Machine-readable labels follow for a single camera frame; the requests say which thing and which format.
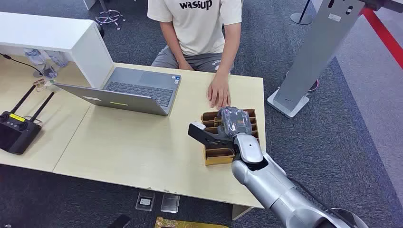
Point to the person's left hand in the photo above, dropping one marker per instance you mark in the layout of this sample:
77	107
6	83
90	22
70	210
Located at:
218	91

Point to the person's right hand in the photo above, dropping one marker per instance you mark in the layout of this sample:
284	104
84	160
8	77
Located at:
185	66

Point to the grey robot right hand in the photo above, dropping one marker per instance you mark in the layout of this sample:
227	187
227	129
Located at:
234	121

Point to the person's left forearm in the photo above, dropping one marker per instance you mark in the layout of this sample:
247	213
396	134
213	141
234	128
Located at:
231	52

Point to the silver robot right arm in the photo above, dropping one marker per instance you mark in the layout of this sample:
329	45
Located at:
277	188

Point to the person's right forearm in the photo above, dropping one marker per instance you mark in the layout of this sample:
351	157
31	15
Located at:
173	42

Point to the wooden slotted card holder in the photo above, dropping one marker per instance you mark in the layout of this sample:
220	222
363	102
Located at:
217	155

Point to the person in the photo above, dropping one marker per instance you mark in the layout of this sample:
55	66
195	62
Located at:
196	28

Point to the clear plastic card case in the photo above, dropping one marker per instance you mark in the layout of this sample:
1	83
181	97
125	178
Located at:
170	203
145	201

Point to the grey open laptop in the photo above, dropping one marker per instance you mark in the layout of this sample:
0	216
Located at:
135	91

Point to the chrome chair base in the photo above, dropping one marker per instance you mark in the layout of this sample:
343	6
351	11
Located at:
109	17

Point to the grey kiosk stand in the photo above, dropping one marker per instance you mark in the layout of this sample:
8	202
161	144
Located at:
318	50

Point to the round stanchion base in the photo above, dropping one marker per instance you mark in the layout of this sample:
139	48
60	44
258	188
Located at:
300	18

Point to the gold wooden tray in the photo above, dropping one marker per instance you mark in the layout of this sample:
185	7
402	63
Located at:
182	224

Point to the white desk cabinet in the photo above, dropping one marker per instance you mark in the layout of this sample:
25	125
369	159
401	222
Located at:
63	41

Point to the clear plastic water bottle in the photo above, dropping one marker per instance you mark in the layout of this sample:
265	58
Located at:
35	58
58	58

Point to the small clear plastic clip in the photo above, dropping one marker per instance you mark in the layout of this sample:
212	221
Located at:
40	85

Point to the black flat device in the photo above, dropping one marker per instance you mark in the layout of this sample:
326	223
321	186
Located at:
119	222

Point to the black remote controller with antennas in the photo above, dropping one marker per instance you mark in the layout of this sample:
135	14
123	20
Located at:
17	132

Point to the black bracket wrist camera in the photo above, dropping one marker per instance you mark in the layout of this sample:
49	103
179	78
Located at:
204	133

